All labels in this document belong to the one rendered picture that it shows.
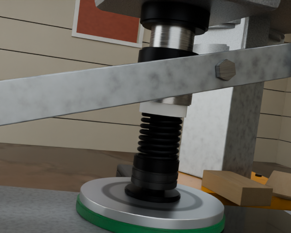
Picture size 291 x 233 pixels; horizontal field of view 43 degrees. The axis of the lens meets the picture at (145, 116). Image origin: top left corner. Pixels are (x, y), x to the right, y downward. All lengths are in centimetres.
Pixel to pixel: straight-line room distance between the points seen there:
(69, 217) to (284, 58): 38
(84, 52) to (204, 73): 601
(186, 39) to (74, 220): 29
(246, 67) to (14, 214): 37
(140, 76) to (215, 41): 79
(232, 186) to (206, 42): 48
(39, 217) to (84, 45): 604
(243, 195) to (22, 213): 64
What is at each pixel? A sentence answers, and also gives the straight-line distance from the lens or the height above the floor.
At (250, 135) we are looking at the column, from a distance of 134.
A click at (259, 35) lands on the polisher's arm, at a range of 72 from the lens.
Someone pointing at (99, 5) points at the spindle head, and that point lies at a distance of 61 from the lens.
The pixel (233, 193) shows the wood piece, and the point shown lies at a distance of 104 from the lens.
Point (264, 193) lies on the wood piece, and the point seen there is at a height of 82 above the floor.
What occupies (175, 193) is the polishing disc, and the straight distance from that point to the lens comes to 56.
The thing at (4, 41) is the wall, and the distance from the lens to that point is 642.
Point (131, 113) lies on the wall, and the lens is 668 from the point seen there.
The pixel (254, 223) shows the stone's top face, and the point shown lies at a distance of 61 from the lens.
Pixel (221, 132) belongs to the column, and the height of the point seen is 95.
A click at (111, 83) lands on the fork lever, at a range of 46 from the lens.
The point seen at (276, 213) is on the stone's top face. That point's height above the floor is 86.
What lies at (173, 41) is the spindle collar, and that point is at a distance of 52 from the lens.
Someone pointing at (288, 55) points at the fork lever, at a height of 112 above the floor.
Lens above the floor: 103
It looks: 3 degrees down
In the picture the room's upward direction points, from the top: 7 degrees clockwise
